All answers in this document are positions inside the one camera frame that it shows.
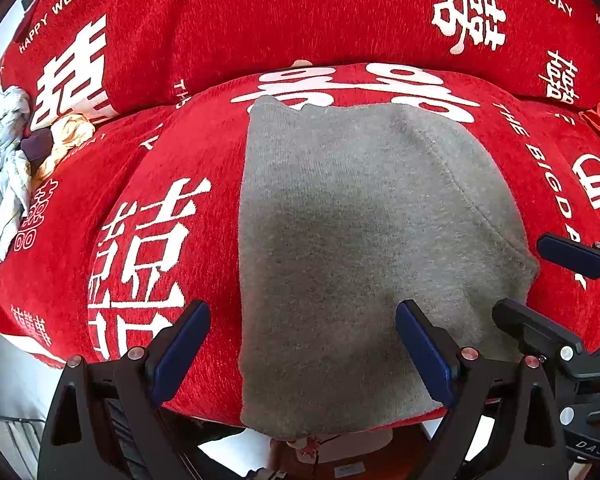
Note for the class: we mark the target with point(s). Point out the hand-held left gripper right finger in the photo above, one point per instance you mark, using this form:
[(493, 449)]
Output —
[(425, 355)]

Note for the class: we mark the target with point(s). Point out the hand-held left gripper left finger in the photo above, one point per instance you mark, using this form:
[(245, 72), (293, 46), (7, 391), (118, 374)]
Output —
[(180, 350)]

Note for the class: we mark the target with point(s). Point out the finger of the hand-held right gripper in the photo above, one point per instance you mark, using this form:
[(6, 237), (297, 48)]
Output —
[(525, 325), (570, 255)]

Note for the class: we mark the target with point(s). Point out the grey knitted sweater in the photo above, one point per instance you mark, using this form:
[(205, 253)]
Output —
[(355, 235)]

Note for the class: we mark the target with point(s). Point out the reddish brown object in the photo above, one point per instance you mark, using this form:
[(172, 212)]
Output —
[(370, 460)]

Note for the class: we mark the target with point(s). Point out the red printed sofa cover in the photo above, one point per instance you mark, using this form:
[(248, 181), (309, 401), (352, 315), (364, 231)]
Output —
[(200, 130)]

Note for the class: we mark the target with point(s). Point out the yellow cloth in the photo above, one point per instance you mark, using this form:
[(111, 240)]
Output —
[(72, 130)]

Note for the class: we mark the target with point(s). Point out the dark purple cloth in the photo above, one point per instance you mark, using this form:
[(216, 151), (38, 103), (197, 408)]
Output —
[(36, 145)]

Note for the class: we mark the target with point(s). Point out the pale grey patterned cloth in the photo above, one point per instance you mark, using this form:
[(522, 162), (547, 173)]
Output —
[(5, 170)]

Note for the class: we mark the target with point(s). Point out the red printed back cushion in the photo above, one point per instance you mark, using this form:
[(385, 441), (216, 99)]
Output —
[(280, 20)]

